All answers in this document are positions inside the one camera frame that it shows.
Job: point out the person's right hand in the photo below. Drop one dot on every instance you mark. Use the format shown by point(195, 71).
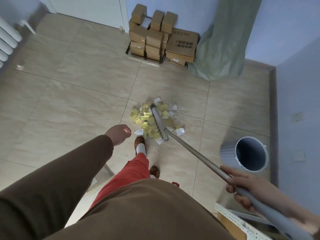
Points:
point(260, 191)

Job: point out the person's left hand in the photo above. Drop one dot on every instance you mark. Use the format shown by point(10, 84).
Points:
point(117, 134)

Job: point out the person's left fingers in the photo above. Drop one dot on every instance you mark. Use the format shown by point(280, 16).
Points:
point(126, 131)

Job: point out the person's right thumb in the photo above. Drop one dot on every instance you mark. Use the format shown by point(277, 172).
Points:
point(231, 171)

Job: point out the person's left forearm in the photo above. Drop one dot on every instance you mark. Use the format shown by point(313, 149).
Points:
point(50, 179)

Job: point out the person's right forearm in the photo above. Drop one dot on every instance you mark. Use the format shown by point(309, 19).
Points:
point(303, 218)

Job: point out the brown patterned slipper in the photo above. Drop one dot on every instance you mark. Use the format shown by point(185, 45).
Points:
point(155, 171)
point(139, 141)

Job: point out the grey plastic waste bin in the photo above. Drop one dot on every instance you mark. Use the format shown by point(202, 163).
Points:
point(228, 153)

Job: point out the pile of yellow white paper scraps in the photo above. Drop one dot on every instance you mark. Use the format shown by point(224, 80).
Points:
point(145, 119)

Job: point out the white sock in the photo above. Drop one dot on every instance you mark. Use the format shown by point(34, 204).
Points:
point(141, 149)

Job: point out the red trousers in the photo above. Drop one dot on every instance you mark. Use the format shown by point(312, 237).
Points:
point(125, 176)

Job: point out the white perforated metal rack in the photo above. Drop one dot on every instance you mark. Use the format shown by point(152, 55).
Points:
point(240, 219)

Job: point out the grey metal stand with label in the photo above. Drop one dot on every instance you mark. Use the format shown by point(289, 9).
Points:
point(100, 176)

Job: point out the brown wooden board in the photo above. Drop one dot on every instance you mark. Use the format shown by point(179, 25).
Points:
point(231, 228)

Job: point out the brown top garment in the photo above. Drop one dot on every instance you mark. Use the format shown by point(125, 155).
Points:
point(150, 212)

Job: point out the flat cardboard box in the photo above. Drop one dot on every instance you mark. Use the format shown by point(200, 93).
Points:
point(178, 62)

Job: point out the stack of small cardboard boxes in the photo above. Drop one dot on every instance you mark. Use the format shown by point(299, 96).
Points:
point(150, 37)

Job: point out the large printed cardboard box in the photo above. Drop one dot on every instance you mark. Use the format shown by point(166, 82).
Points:
point(182, 44)

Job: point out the green plastic sheet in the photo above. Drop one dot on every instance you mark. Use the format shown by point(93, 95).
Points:
point(222, 44)

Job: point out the white door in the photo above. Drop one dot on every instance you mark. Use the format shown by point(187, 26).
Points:
point(87, 9)

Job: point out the white radiator pipe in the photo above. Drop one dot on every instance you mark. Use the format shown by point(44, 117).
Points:
point(28, 26)

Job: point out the white radiator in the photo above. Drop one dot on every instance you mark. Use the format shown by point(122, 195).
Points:
point(6, 39)

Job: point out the wall socket plate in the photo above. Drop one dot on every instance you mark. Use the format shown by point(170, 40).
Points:
point(297, 117)

